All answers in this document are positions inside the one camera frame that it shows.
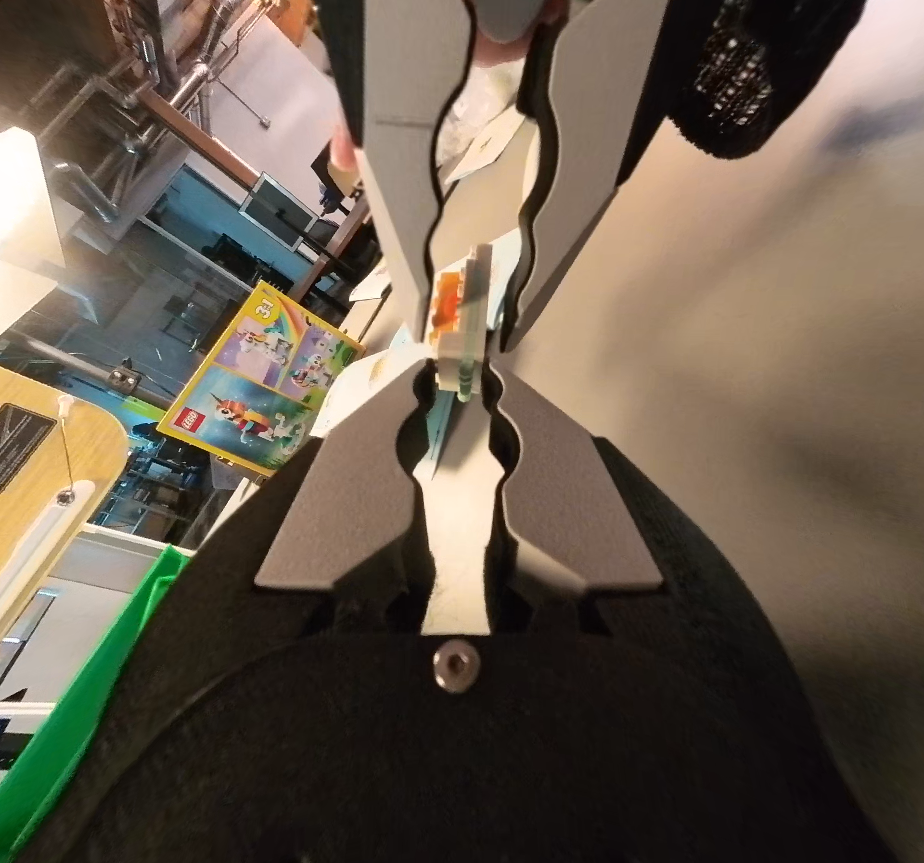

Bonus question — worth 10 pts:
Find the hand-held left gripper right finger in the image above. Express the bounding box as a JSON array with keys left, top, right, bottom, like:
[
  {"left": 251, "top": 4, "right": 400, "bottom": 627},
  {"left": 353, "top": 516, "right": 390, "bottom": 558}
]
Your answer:
[{"left": 488, "top": 365, "right": 665, "bottom": 613}]

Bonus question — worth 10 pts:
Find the white booklet with orange print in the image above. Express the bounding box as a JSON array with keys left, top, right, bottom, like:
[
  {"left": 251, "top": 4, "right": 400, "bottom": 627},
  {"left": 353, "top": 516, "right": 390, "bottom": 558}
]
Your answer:
[{"left": 350, "top": 264, "right": 394, "bottom": 301}]

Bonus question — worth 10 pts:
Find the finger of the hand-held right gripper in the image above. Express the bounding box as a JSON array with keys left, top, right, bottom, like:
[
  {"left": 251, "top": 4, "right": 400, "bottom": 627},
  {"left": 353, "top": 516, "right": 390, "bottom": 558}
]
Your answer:
[
  {"left": 359, "top": 0, "right": 483, "bottom": 344},
  {"left": 498, "top": 0, "right": 671, "bottom": 353}
]

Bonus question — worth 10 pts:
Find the white studio light panel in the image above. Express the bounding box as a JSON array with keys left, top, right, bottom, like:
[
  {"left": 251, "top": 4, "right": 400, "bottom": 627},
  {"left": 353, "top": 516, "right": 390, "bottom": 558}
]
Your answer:
[{"left": 0, "top": 127, "right": 66, "bottom": 330}]

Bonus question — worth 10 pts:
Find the yellow lego set box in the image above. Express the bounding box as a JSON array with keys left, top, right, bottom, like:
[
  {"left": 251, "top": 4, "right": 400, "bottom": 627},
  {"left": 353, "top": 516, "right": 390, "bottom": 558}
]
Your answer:
[{"left": 156, "top": 280, "right": 365, "bottom": 476}]

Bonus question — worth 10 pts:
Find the light blue instruction booklet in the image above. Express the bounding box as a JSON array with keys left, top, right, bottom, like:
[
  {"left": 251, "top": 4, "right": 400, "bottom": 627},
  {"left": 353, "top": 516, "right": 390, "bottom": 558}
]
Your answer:
[{"left": 310, "top": 228, "right": 531, "bottom": 482}]

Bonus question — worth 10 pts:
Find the orange arch lego brick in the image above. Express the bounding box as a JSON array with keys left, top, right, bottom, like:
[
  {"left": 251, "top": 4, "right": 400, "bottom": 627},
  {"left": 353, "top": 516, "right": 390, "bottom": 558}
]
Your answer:
[{"left": 429, "top": 270, "right": 470, "bottom": 344}]

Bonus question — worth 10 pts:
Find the person's right forearm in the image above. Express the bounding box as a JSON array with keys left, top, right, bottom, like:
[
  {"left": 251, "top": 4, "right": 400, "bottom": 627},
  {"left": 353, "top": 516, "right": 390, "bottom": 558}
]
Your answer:
[{"left": 614, "top": 0, "right": 889, "bottom": 160}]

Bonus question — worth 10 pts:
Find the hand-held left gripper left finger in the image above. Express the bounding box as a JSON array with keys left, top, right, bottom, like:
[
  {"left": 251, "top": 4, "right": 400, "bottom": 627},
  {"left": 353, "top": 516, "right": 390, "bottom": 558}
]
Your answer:
[{"left": 253, "top": 364, "right": 439, "bottom": 629}]

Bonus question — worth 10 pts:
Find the person's right hand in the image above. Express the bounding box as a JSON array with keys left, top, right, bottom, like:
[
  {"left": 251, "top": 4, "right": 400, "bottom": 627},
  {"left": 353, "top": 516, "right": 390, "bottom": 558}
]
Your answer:
[{"left": 471, "top": 32, "right": 541, "bottom": 70}]

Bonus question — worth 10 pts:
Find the white booklet with yellow print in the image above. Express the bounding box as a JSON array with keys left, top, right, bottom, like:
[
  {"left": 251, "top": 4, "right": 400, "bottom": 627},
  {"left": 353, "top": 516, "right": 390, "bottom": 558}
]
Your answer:
[{"left": 442, "top": 113, "right": 526, "bottom": 182}]

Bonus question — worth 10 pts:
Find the white and orange Lego assembly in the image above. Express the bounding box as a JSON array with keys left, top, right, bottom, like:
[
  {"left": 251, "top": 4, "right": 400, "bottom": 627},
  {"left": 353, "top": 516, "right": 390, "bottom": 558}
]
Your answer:
[{"left": 431, "top": 242, "right": 506, "bottom": 402}]

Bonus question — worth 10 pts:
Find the grey monitor on stand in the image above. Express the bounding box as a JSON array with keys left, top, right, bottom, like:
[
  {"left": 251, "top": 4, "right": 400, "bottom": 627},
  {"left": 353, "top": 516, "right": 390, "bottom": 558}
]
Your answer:
[{"left": 238, "top": 172, "right": 320, "bottom": 252}]

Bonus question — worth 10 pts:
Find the green plastic bin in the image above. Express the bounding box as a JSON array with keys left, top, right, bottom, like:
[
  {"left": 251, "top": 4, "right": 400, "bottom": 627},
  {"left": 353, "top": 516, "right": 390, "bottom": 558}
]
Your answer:
[{"left": 0, "top": 544, "right": 196, "bottom": 863}]

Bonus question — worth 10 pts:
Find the bubble wrap bag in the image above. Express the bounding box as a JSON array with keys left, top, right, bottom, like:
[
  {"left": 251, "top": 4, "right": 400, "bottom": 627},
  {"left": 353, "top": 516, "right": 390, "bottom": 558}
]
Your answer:
[{"left": 440, "top": 65, "right": 521, "bottom": 150}]

